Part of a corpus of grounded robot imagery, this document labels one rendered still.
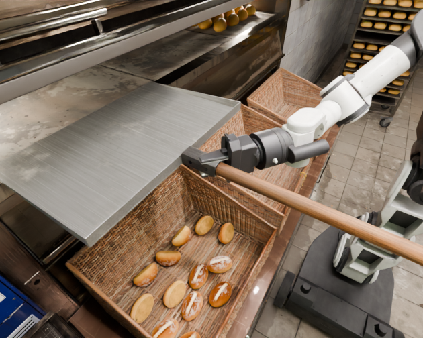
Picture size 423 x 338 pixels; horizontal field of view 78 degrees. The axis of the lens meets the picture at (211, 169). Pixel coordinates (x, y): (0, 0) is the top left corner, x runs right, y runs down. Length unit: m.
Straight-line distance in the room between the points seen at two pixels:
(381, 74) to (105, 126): 0.78
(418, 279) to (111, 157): 1.93
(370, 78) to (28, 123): 0.98
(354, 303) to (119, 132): 1.41
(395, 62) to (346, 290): 1.17
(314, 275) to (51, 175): 1.39
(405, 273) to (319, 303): 0.73
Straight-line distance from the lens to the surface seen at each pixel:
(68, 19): 0.59
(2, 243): 0.80
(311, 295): 1.56
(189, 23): 0.77
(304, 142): 0.65
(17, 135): 0.86
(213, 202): 1.14
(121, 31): 0.60
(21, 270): 0.88
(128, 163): 0.63
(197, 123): 0.74
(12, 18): 0.61
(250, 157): 0.58
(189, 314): 1.00
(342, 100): 0.85
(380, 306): 1.73
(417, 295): 2.08
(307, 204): 0.51
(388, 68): 0.92
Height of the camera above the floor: 1.58
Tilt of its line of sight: 43 degrees down
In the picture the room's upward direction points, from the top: straight up
